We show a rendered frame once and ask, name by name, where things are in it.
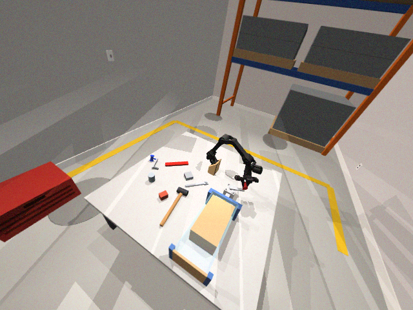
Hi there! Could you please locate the clear-panelled rack with blue corner posts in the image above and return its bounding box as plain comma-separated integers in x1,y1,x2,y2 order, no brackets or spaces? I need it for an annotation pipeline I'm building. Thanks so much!
168,190,241,286

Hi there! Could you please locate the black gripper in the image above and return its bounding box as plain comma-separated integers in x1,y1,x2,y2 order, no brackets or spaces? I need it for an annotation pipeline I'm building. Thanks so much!
234,170,259,187

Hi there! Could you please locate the black-headed mallet with wooden handle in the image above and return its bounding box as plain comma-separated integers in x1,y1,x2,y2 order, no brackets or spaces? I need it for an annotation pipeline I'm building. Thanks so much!
159,187,189,227

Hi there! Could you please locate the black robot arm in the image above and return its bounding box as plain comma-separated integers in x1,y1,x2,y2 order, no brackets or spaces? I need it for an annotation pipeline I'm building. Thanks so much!
206,134,263,183

